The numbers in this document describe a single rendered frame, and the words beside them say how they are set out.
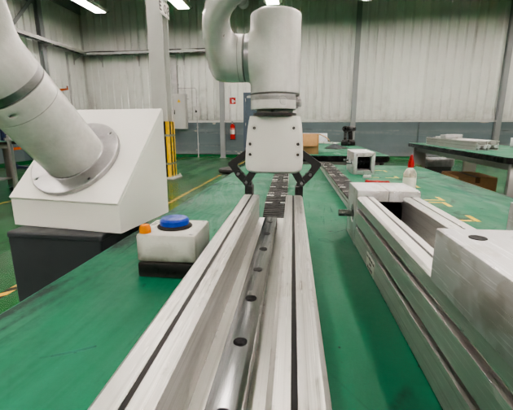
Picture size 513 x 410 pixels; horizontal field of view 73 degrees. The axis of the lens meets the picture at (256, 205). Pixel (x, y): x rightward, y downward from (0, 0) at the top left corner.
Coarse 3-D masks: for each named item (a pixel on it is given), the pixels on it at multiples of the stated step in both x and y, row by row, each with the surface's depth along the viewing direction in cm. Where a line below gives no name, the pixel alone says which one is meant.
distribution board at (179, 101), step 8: (184, 88) 1131; (192, 88) 1128; (176, 96) 1120; (184, 96) 1117; (176, 104) 1126; (184, 104) 1122; (176, 112) 1132; (184, 112) 1128; (176, 120) 1138; (184, 120) 1134; (176, 128) 1143; (184, 128) 1139
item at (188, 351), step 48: (240, 240) 37; (288, 240) 34; (192, 288) 24; (240, 288) 33; (288, 288) 24; (144, 336) 19; (192, 336) 19; (240, 336) 23; (288, 336) 19; (144, 384) 15; (192, 384) 20; (240, 384) 19; (288, 384) 15
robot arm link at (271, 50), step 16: (256, 16) 54; (272, 16) 53; (288, 16) 53; (256, 32) 54; (272, 32) 53; (288, 32) 54; (256, 48) 54; (272, 48) 54; (288, 48) 54; (256, 64) 55; (272, 64) 54; (288, 64) 55; (256, 80) 56; (272, 80) 55; (288, 80) 55
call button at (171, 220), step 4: (164, 216) 48; (168, 216) 48; (172, 216) 48; (176, 216) 48; (180, 216) 48; (184, 216) 48; (160, 220) 47; (164, 220) 46; (168, 220) 46; (172, 220) 46; (176, 220) 46; (180, 220) 47; (184, 220) 47; (188, 220) 48; (160, 224) 47; (164, 224) 46; (168, 224) 46; (172, 224) 46; (176, 224) 46; (180, 224) 46; (184, 224) 47
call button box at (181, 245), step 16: (192, 224) 49; (208, 224) 51; (144, 240) 45; (160, 240) 44; (176, 240) 44; (192, 240) 44; (208, 240) 51; (144, 256) 45; (160, 256) 45; (176, 256) 45; (192, 256) 45; (144, 272) 46; (160, 272) 46; (176, 272) 45
